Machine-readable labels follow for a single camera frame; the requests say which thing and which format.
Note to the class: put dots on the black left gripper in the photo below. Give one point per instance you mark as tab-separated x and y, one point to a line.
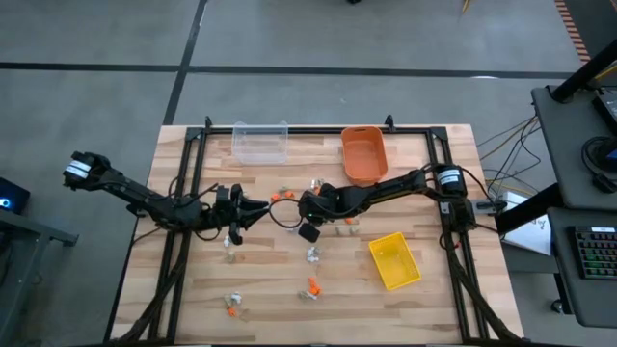
235	219

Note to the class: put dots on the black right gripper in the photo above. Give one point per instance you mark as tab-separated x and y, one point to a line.
325	205

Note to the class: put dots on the yellow plastic basket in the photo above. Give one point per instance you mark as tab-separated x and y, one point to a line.
395	262

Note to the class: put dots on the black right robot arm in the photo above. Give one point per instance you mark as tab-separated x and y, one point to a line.
385	188

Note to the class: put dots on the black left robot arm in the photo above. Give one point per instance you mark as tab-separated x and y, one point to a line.
144	197

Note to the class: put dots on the clear plastic bin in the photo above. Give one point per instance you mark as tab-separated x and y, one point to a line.
260	154

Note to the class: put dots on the orange plastic bin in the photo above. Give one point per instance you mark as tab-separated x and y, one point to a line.
364	159

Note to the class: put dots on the small white box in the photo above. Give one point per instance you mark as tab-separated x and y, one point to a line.
513	198

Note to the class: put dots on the grey side table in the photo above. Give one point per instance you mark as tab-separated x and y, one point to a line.
29	229

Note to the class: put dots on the white paper sheet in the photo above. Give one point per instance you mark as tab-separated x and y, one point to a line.
530	236

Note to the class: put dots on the black device with blue light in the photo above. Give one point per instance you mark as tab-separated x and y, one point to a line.
14	193

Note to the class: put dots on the yellow tripod leg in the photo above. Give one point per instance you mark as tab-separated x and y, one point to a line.
465	6

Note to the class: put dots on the grey desk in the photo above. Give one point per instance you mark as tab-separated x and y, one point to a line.
564	289
564	144

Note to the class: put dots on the black caster wheel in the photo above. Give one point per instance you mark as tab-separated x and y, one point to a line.
556	306

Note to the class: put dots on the backlit black keyboard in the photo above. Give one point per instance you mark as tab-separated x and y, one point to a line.
598	253

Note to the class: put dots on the black headphones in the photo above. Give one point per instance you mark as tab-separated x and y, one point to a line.
602	183

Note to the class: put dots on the black laptop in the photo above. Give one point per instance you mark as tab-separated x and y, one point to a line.
608	108

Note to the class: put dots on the black floor mat striped edge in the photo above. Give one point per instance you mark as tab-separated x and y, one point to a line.
598	19

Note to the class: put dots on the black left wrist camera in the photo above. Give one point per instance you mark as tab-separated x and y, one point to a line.
222	196

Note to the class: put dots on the black frame clamp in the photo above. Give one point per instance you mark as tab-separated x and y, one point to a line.
208	122
389	122

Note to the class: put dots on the black diagonal post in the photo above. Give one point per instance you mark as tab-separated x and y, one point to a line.
525	210
583	72

